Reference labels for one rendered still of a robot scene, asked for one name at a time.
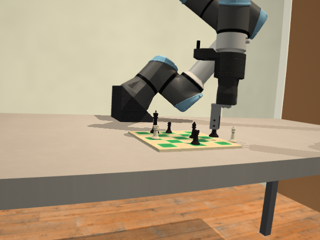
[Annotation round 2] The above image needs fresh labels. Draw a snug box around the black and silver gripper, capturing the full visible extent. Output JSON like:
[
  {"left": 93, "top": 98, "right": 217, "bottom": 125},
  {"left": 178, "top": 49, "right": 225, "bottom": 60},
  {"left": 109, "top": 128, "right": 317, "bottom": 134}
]
[{"left": 193, "top": 32, "right": 250, "bottom": 130}]

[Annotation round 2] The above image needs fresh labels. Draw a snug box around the green and cream chessboard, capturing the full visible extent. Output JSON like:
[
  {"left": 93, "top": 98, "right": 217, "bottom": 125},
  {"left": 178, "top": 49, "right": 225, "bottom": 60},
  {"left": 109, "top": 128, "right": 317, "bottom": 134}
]
[{"left": 128, "top": 130, "right": 242, "bottom": 153}]

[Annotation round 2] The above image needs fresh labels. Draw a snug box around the white rook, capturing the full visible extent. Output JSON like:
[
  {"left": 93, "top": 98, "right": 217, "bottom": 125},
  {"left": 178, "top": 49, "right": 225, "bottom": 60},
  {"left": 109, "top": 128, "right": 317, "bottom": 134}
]
[{"left": 151, "top": 125, "right": 160, "bottom": 140}]

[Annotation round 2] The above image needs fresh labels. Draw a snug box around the white bishop chess piece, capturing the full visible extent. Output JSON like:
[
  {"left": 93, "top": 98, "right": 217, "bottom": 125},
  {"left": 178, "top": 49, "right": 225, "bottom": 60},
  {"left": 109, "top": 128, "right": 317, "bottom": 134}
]
[{"left": 228, "top": 126, "right": 237, "bottom": 143}]

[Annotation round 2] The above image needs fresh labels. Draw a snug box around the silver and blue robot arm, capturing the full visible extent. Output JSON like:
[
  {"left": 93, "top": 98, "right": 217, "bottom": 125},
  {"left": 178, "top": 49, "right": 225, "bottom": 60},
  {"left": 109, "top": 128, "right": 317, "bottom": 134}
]
[{"left": 121, "top": 0, "right": 268, "bottom": 112}]

